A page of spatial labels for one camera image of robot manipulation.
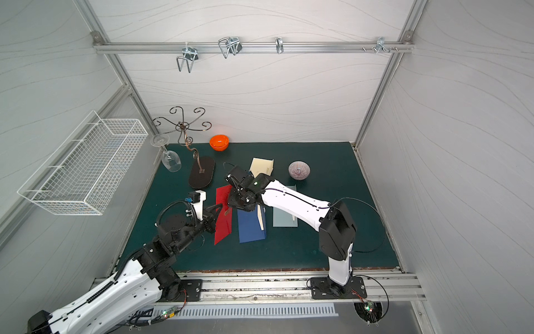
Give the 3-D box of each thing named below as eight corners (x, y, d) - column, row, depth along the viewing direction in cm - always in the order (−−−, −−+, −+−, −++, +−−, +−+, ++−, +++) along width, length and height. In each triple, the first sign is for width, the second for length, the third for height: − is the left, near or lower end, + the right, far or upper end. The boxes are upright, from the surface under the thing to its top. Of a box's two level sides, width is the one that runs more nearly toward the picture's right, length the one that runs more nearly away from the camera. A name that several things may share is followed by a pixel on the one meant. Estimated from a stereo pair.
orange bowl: (211, 153, 120) (208, 144, 115) (214, 143, 126) (211, 134, 120) (228, 153, 121) (226, 144, 115) (230, 143, 126) (228, 134, 120)
